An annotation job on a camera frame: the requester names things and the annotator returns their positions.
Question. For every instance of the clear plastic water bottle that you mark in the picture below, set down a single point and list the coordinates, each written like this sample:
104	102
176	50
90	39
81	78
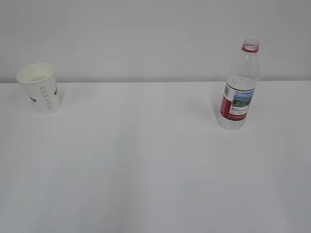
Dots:
240	86

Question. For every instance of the white paper cup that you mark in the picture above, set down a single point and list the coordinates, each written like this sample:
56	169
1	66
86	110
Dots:
39	83

